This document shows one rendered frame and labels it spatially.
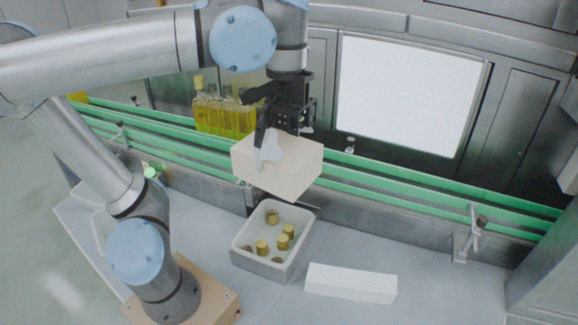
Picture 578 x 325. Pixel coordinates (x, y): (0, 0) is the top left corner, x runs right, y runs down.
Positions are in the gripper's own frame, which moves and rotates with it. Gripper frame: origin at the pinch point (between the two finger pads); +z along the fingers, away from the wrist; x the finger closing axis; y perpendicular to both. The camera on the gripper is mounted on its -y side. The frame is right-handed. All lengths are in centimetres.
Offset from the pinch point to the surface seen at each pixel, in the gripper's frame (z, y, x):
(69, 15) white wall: -12, -645, 159
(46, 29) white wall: 4, -636, 104
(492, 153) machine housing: 7, 51, 48
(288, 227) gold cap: 28.8, 0.1, 4.9
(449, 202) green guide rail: 15, 41, 26
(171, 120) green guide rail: 17, -65, 16
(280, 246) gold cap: 30.6, 1.4, -0.7
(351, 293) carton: 31.5, 25.6, -3.8
